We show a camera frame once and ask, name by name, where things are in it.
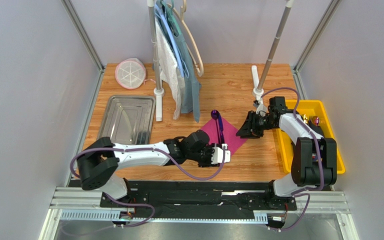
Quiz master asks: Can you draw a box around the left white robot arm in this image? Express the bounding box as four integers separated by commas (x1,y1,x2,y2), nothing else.
71,130,231,200

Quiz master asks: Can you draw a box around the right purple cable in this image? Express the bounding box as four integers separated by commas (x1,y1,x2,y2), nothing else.
260,87,326,233

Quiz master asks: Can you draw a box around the beige clothes hanger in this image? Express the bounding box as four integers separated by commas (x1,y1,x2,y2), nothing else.
168,0,205,77

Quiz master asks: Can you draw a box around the purple metal spoon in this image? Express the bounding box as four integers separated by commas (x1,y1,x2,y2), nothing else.
211,109,225,145

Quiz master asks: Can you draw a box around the blue grey hanging cloth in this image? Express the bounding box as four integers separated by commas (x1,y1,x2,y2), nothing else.
170,6,202,124

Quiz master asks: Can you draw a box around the silver metal tray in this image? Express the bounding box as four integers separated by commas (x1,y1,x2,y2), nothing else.
96,95,156,145

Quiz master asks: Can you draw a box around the pink paper napkin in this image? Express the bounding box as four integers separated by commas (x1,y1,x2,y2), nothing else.
201,117,247,156

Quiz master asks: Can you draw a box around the pink gold utensil in bin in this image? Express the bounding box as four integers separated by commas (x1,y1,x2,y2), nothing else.
301,114,325,127

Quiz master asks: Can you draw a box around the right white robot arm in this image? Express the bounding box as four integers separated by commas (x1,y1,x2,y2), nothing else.
236,111,338,197

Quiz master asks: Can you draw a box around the yellow plastic bin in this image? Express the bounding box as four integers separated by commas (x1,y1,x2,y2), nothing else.
275,100,335,174

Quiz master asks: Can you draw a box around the rack pole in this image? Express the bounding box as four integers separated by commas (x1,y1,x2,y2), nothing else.
251,0,295,114
146,0,165,122

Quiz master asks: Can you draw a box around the pink white mesh basket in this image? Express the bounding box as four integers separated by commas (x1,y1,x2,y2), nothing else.
115,57,155,90

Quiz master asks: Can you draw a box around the left rack pole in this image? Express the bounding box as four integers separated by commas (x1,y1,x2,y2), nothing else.
146,0,165,122

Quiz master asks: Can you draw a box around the blue clothes hanger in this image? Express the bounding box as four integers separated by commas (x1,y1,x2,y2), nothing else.
155,0,189,77

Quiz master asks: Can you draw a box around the white lace cloth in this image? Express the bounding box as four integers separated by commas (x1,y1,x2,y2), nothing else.
155,20,185,120

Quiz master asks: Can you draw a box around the right rack pole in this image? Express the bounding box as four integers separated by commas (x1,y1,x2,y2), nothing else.
251,0,295,114

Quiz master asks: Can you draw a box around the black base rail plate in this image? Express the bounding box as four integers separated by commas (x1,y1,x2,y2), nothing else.
68,179,316,221

